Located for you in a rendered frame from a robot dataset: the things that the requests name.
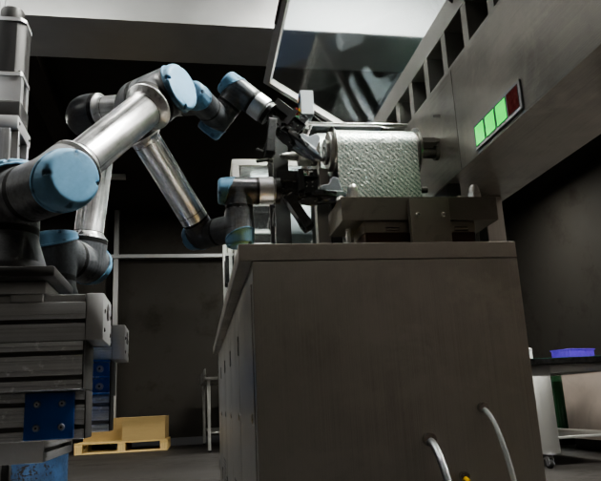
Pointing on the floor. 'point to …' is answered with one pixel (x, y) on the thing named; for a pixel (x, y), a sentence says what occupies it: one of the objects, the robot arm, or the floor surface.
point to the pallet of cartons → (126, 427)
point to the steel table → (208, 407)
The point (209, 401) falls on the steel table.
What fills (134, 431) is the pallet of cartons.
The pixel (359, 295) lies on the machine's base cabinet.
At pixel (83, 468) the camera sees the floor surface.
